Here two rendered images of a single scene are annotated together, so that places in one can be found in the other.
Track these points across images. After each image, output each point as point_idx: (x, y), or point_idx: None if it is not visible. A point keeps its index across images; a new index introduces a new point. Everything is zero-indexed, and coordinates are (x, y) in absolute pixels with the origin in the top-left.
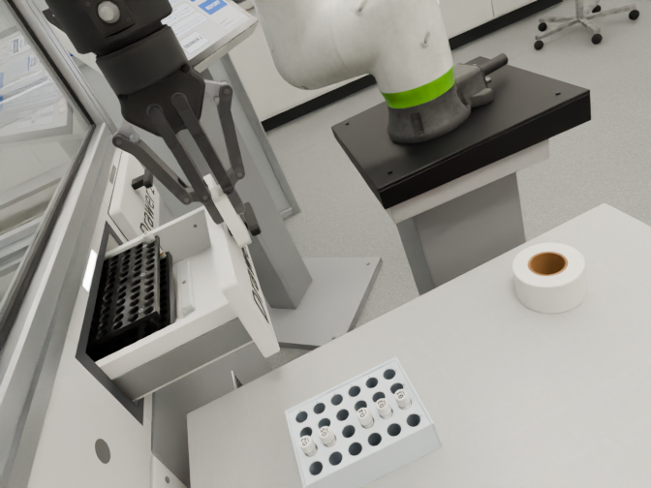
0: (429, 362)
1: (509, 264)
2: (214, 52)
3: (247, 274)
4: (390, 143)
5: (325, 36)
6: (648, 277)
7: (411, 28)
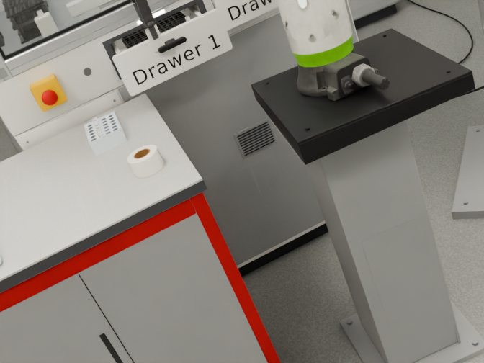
0: (131, 145)
1: (173, 154)
2: None
3: (153, 63)
4: None
5: None
6: (138, 193)
7: (279, 11)
